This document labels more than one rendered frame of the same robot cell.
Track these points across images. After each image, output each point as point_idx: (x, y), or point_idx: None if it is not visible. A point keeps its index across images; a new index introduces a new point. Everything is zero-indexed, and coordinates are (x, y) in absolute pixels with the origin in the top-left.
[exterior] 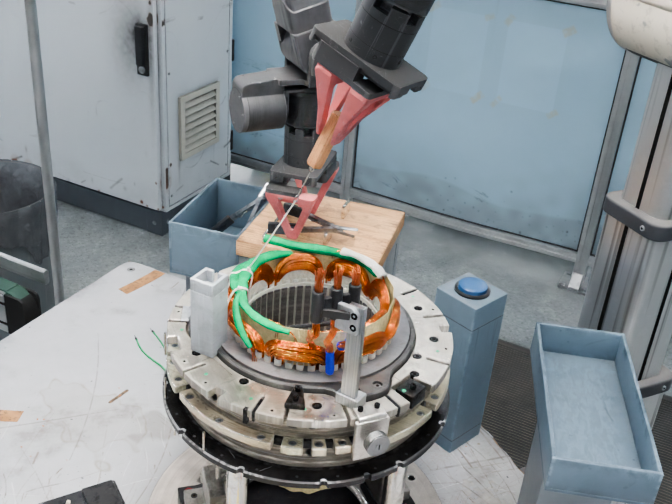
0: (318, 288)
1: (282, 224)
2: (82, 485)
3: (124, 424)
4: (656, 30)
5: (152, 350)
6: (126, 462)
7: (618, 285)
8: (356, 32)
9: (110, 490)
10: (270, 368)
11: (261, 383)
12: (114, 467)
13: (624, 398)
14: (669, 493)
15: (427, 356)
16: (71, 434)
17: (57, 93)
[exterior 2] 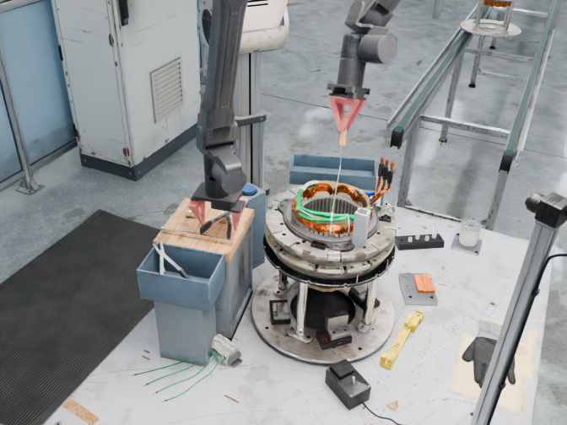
0: (392, 169)
1: (236, 225)
2: (313, 400)
3: (258, 390)
4: (254, 40)
5: (179, 390)
6: (291, 383)
7: (255, 148)
8: (359, 79)
9: (338, 364)
10: (371, 223)
11: (377, 228)
12: (296, 388)
13: (319, 166)
14: (106, 284)
15: None
16: (271, 415)
17: None
